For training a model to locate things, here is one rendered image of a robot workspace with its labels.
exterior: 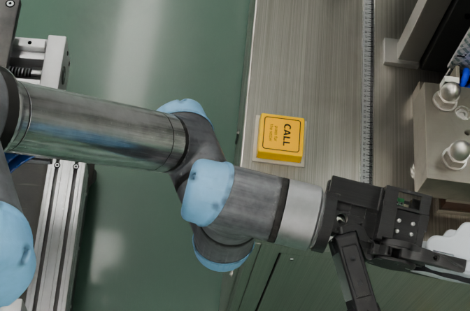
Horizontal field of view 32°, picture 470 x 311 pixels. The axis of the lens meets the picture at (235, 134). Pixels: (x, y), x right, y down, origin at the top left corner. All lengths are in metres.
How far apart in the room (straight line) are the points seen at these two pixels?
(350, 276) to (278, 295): 0.60
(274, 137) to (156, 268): 0.95
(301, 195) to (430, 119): 0.37
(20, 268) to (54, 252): 1.23
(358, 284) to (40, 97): 0.39
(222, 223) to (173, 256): 1.26
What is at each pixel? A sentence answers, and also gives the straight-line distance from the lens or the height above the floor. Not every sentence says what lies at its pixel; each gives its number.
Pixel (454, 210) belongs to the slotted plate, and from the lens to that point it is 1.31.
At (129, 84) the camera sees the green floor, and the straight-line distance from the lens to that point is 2.40.
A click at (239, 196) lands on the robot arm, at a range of 0.90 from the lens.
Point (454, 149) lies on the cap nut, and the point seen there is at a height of 1.07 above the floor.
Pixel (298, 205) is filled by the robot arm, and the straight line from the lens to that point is 0.91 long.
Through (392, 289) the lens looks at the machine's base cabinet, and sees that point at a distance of 1.45.
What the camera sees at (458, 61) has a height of 1.04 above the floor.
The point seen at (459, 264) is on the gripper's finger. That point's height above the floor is 1.22.
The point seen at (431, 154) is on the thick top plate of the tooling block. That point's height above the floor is 1.03.
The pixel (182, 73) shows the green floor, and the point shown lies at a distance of 2.42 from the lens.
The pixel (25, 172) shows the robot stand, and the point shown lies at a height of 0.21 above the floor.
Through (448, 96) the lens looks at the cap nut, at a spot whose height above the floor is 1.06.
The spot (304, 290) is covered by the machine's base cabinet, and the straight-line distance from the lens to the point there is 1.48.
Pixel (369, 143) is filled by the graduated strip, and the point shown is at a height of 0.90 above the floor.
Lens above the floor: 2.04
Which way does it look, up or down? 61 degrees down
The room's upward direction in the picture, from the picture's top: 11 degrees clockwise
